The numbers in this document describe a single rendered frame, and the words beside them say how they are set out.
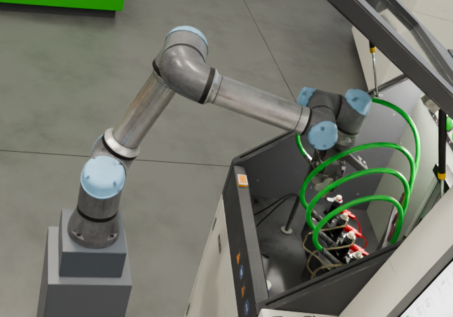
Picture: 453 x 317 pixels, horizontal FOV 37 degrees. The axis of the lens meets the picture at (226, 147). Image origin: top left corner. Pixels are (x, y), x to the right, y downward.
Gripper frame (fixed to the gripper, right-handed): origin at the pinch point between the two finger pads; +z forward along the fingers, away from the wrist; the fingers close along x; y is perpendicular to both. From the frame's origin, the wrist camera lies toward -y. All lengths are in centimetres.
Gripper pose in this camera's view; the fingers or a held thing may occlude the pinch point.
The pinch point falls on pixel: (326, 194)
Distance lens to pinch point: 209.2
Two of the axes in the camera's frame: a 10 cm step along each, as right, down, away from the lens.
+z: -2.4, 8.0, 5.5
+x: 0.9, 5.8, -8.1
